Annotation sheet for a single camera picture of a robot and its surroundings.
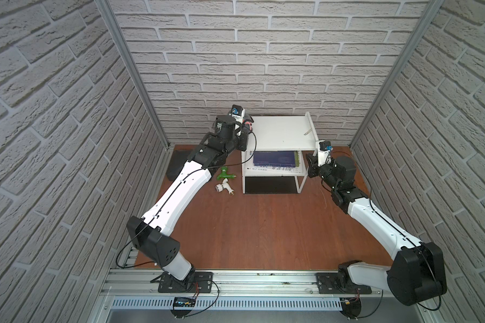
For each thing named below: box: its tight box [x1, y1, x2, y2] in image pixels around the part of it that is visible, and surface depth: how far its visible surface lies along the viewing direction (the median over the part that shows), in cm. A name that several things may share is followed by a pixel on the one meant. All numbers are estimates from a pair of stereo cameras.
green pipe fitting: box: [216, 165, 237, 181], surface depth 106 cm
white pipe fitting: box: [215, 177, 235, 196], surface depth 100 cm
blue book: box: [252, 150, 296, 168], surface depth 89 cm
